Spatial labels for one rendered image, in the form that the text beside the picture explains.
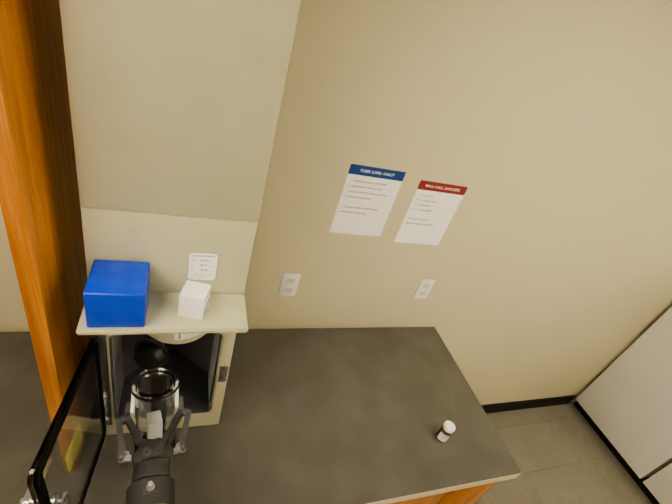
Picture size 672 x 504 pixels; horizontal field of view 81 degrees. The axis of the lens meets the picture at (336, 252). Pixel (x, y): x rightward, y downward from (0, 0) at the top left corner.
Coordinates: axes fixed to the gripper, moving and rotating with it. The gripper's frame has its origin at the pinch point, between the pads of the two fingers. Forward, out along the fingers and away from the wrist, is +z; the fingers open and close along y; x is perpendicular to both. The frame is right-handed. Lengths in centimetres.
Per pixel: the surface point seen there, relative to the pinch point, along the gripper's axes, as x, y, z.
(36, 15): -77, 16, 18
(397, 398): 30, -85, 6
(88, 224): -45.4, 11.3, 9.1
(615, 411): 102, -296, 10
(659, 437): 89, -295, -15
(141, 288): -38.0, 2.1, -0.6
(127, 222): -46.4, 4.8, 8.8
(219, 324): -28.7, -12.7, -2.4
